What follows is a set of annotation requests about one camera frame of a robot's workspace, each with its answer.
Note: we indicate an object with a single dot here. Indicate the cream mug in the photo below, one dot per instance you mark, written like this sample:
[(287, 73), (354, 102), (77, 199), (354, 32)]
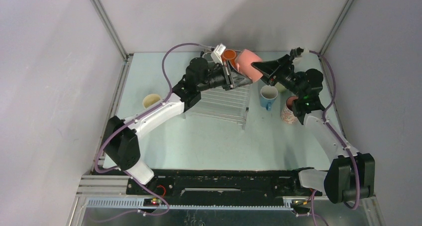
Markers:
[(150, 100)]

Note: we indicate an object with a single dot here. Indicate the grey cable duct strip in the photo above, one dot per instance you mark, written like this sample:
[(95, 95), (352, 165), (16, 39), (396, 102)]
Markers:
[(140, 203)]

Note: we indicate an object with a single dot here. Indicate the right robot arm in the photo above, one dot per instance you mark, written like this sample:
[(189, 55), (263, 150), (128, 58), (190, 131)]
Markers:
[(351, 174)]

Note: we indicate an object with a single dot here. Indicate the salmon pink mug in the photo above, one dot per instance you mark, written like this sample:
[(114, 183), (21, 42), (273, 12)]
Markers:
[(243, 65)]

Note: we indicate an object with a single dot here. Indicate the pink ghost pattern mug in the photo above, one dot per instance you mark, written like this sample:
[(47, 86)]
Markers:
[(287, 114)]

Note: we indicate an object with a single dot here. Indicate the orange mug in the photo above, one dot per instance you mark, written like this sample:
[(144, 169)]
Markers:
[(228, 58)]

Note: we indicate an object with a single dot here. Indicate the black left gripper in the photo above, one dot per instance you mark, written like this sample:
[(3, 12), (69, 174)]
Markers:
[(233, 79)]

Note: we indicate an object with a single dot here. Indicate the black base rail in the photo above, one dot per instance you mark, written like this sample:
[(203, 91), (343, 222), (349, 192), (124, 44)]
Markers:
[(222, 187)]

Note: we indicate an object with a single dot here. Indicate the grey mug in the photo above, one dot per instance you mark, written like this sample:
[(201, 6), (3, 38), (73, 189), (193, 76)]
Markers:
[(207, 56)]

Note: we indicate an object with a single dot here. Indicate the white wire dish rack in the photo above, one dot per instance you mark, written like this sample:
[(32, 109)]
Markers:
[(224, 105)]

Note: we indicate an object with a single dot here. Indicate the light green mug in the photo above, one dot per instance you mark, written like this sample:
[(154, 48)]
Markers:
[(280, 88)]

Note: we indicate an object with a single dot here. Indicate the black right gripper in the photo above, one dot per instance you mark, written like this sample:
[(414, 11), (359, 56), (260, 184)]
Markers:
[(268, 68)]

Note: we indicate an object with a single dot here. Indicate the light blue dotted mug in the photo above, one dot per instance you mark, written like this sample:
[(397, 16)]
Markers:
[(268, 95)]

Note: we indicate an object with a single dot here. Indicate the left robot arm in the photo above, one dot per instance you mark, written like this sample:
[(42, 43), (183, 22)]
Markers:
[(123, 135)]

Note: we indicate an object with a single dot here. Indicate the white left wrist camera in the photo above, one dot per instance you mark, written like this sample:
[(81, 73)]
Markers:
[(217, 53)]

